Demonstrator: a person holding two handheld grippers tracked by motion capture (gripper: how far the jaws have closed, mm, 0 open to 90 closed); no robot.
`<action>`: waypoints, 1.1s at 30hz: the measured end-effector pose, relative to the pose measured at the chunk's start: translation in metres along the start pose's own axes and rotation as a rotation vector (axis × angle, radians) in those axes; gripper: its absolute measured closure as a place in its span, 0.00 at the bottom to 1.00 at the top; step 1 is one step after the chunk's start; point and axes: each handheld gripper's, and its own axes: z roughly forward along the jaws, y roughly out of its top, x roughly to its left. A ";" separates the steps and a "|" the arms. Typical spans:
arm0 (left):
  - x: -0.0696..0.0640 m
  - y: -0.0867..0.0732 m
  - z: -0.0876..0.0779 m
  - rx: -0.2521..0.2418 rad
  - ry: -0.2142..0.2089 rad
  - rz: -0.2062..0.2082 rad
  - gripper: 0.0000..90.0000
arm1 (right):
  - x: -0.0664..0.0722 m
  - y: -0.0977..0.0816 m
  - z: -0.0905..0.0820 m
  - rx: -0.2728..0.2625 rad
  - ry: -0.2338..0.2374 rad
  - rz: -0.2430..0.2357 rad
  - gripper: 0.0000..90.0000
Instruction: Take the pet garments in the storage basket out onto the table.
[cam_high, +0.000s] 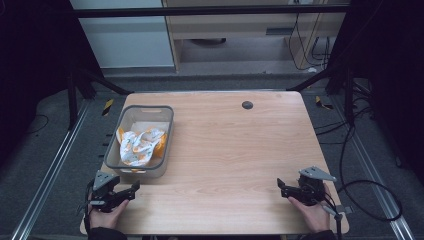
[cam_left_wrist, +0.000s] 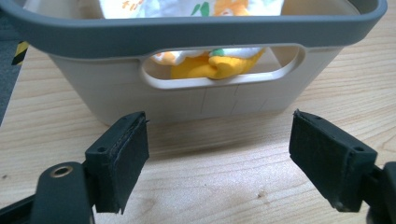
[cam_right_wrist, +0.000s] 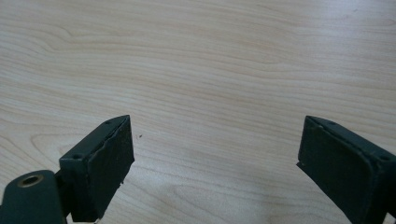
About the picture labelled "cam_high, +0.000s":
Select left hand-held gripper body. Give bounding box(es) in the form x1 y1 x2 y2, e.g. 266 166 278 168
77 169 130 214

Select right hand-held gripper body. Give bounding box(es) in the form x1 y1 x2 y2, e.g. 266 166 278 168
281 165 338 207

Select white orange printed cloth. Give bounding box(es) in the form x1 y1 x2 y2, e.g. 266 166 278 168
115 126 169 168

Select grey plastic basket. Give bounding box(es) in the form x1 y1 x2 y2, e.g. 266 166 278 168
103 104 175 179

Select person's left hand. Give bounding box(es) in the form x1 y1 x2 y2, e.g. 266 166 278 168
87 198 130 231

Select person's right hand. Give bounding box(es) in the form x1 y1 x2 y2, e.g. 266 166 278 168
287 183 332 234

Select yellow black tape strip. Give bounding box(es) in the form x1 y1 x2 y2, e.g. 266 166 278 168
101 98 115 117
314 95 335 111

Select black metal stand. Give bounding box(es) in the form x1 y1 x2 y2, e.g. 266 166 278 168
285 61 357 128
65 64 135 132

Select white cabinet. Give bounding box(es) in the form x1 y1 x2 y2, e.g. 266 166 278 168
69 0 176 70

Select dark curtain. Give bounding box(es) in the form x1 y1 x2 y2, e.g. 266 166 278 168
0 0 103 166
328 0 424 186

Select left hand-held gripper cable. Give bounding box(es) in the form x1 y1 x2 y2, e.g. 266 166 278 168
82 178 96 235

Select hand-held gripper cable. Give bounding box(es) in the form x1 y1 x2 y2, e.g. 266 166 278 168
82 178 96 235
320 196 354 240

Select right hand-held gripper cable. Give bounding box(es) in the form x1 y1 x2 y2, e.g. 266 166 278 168
320 196 354 240

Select aluminium floor rail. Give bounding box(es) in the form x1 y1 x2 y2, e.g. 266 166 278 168
9 99 92 240
331 94 418 240

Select black looped floor cable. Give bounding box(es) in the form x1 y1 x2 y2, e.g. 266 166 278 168
335 122 404 223

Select thin black floor cable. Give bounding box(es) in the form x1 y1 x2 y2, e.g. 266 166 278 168
25 114 50 135

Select black hanging cables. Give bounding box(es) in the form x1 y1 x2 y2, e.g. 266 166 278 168
287 12 332 72

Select black horizontal frame bar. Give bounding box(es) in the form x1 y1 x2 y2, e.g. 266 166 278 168
70 3 352 19

